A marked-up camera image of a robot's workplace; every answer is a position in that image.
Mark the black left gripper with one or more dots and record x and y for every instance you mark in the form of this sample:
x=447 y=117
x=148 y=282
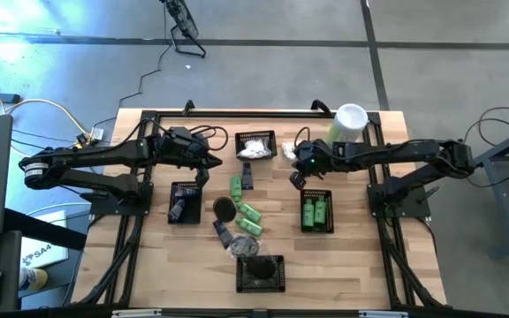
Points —
x=184 y=146

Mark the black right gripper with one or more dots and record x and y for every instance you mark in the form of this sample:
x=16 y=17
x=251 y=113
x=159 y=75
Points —
x=312 y=154

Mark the clear bag of cotton swabs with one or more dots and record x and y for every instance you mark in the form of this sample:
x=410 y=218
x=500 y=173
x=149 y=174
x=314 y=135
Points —
x=287 y=151

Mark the clear bag of cotton balls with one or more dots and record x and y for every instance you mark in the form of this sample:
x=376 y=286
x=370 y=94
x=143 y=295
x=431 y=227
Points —
x=248 y=153

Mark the green shampoo bottle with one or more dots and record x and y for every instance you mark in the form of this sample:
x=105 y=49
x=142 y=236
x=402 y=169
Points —
x=250 y=227
x=251 y=213
x=236 y=189
x=320 y=211
x=308 y=213

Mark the dark blue toiletry tube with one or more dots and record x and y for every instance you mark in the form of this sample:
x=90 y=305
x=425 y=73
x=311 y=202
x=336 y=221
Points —
x=177 y=210
x=247 y=176
x=222 y=233
x=187 y=191

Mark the clear bag of cotton pads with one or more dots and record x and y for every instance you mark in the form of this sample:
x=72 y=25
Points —
x=261 y=145

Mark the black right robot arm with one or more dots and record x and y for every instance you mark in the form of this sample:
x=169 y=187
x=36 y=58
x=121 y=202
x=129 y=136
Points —
x=391 y=152

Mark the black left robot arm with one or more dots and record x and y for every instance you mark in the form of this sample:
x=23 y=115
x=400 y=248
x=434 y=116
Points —
x=104 y=152

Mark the black table clamp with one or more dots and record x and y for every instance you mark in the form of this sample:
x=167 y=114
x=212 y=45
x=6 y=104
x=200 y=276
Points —
x=188 y=106
x=321 y=106

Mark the black round sponge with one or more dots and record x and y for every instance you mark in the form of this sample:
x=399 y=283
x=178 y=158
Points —
x=224 y=209

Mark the white wipes canister green label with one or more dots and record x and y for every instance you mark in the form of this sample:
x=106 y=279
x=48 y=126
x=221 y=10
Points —
x=349 y=121

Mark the black slotted plastic basket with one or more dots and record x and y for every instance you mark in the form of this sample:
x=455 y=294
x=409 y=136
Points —
x=317 y=232
x=256 y=134
x=192 y=212
x=261 y=290

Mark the white power adapter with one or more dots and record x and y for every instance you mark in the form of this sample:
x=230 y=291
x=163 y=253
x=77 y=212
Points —
x=96 y=134

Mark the black floor fan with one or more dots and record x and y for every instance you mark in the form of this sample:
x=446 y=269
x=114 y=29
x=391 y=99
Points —
x=184 y=22

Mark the black desk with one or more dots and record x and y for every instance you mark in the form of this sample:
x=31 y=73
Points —
x=47 y=229

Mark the white box with SA4 print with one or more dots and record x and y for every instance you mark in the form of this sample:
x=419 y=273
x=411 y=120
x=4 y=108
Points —
x=44 y=254

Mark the yellow and white can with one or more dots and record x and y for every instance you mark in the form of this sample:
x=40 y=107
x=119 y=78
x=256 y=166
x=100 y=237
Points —
x=35 y=279

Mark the black aluminium rail frame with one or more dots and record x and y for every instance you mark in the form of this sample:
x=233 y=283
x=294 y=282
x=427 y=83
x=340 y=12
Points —
x=259 y=114

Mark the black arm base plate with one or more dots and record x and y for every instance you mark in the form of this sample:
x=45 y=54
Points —
x=413 y=212
x=104 y=209

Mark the silver metal bracket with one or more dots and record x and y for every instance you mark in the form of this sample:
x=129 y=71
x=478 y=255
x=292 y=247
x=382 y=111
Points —
x=383 y=314
x=136 y=314

